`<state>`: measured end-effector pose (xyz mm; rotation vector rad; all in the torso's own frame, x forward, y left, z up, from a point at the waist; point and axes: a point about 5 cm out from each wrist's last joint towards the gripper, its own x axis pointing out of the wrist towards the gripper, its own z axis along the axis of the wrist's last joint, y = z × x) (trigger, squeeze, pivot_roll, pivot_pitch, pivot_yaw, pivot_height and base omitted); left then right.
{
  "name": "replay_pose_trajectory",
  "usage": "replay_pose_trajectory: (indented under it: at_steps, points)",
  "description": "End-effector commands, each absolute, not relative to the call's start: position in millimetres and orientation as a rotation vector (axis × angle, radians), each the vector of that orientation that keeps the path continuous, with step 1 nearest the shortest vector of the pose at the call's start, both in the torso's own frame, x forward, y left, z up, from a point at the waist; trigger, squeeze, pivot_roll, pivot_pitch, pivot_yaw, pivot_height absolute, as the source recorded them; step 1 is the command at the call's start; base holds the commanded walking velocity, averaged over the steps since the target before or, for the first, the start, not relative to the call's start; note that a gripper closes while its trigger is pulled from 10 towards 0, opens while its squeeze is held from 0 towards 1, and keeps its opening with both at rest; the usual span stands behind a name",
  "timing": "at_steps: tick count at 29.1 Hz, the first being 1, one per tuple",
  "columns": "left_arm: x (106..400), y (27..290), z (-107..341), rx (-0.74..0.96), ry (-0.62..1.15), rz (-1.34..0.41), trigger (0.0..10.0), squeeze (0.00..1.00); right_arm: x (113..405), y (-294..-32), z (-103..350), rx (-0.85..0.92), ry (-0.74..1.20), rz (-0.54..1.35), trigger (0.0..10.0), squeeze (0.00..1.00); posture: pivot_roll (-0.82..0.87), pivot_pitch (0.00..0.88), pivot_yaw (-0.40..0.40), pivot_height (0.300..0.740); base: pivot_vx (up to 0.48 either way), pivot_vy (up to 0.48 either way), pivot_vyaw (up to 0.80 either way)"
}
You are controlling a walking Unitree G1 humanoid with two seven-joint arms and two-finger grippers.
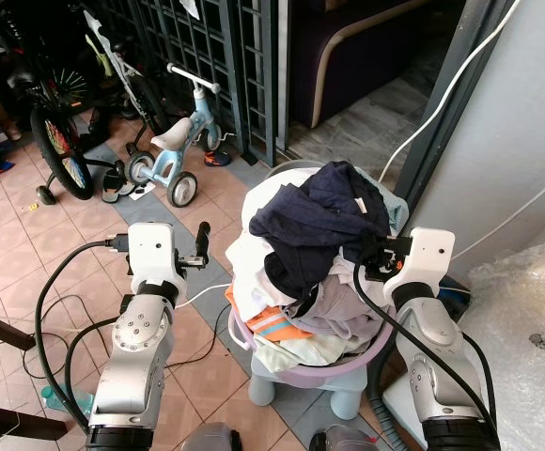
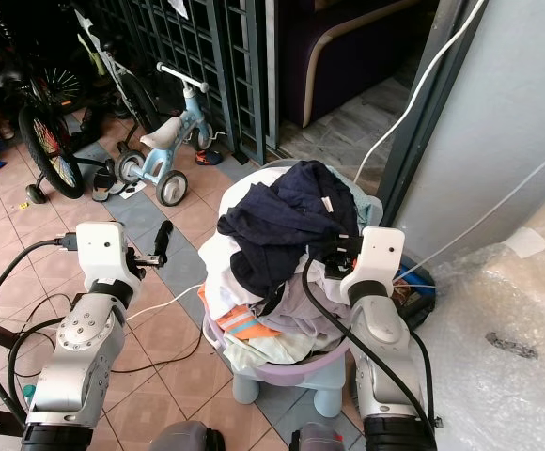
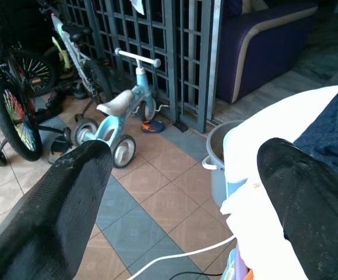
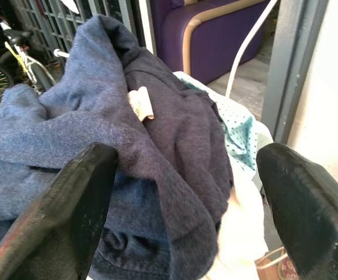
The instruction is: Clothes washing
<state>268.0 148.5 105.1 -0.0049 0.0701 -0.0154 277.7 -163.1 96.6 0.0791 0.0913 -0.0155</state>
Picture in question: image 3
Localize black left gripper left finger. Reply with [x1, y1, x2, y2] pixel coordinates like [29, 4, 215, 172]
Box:
[0, 139, 114, 280]

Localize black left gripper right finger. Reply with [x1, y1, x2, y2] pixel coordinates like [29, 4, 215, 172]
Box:
[256, 138, 338, 280]

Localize dark sandal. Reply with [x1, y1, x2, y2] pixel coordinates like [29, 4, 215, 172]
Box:
[47, 136, 77, 165]

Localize dark blue cloth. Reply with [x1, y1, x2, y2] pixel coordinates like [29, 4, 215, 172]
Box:
[293, 89, 338, 187]

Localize black children's bicycle colourful spokes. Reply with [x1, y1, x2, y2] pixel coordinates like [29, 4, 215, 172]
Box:
[0, 5, 72, 167]

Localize light blue toddler balance bike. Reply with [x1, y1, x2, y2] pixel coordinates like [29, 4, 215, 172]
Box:
[71, 48, 161, 169]

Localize orange and blue child shoe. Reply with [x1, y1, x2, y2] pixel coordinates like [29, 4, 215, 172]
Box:
[141, 120, 166, 134]

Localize black bicycle with thin spokes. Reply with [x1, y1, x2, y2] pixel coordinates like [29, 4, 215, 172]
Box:
[11, 50, 57, 99]

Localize white and green bicycle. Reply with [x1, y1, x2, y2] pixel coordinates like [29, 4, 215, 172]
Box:
[37, 0, 114, 123]

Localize dark purple sofa beige trim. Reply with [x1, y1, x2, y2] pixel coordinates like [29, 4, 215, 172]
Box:
[215, 0, 319, 104]

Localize grey metal folding gate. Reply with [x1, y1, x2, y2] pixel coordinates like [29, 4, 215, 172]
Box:
[60, 0, 225, 134]

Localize grey plastic bucket white handle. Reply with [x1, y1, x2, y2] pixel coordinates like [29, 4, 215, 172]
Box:
[202, 120, 245, 207]

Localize white cable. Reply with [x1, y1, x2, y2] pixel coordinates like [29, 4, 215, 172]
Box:
[125, 234, 236, 280]

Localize black cable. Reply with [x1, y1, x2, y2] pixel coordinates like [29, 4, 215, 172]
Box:
[168, 271, 224, 280]

